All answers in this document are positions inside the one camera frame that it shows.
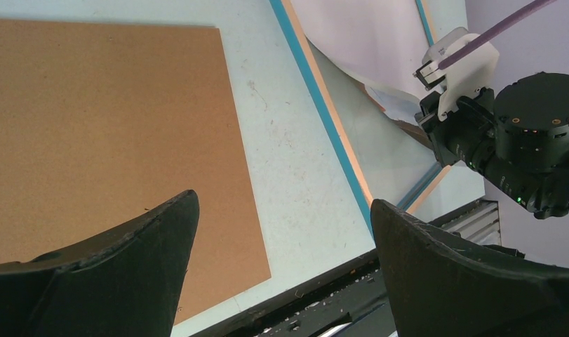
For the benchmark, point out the wooden picture frame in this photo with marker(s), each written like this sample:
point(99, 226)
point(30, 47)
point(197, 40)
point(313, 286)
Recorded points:
point(313, 78)

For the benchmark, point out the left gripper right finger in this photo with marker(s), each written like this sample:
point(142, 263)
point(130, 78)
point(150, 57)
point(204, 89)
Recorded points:
point(540, 291)

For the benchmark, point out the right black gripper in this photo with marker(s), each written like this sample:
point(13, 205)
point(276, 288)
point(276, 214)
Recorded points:
point(529, 165)

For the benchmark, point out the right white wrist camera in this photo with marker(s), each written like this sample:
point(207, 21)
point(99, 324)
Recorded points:
point(465, 75)

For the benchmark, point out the aluminium mounting profile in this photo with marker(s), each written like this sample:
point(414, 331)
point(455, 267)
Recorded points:
point(480, 225)

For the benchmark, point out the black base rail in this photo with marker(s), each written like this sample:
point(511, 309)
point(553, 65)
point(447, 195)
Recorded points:
point(321, 297)

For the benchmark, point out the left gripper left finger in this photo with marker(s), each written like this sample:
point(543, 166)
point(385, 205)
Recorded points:
point(125, 281)

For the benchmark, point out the brown backing board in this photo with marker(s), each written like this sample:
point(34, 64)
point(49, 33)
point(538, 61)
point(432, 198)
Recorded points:
point(100, 123)

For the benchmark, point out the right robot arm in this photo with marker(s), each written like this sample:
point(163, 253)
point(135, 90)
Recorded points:
point(540, 98)

